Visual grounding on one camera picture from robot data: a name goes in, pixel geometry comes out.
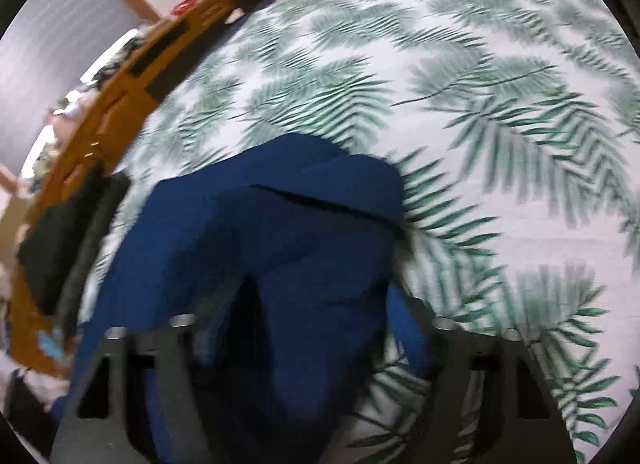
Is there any navy blue suit jacket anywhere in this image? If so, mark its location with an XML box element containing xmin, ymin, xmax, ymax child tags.
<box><xmin>50</xmin><ymin>133</ymin><xmax>436</xmax><ymax>464</ymax></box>

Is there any leaf print bed sheet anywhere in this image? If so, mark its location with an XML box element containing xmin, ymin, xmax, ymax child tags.
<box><xmin>90</xmin><ymin>0</ymin><xmax>640</xmax><ymax>464</ymax></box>

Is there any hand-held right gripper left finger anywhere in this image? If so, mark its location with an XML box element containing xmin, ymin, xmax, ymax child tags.
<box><xmin>50</xmin><ymin>274</ymin><xmax>262</xmax><ymax>464</ymax></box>

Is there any black garment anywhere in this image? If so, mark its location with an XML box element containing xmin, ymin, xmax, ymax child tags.
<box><xmin>15</xmin><ymin>164</ymin><xmax>132</xmax><ymax>339</ymax></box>

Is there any wooden desk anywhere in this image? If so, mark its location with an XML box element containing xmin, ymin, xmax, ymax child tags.
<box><xmin>10</xmin><ymin>0</ymin><xmax>241</xmax><ymax>380</ymax></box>

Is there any grey window blind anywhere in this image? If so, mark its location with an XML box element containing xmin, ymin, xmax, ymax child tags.
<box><xmin>0</xmin><ymin>0</ymin><xmax>146</xmax><ymax>179</ymax></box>

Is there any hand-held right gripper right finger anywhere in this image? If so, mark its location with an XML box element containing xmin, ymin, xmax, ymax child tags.
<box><xmin>387</xmin><ymin>284</ymin><xmax>578</xmax><ymax>464</ymax></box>

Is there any pink box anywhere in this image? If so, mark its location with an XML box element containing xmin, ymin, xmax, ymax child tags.
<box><xmin>45</xmin><ymin>106</ymin><xmax>81</xmax><ymax>139</ymax></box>

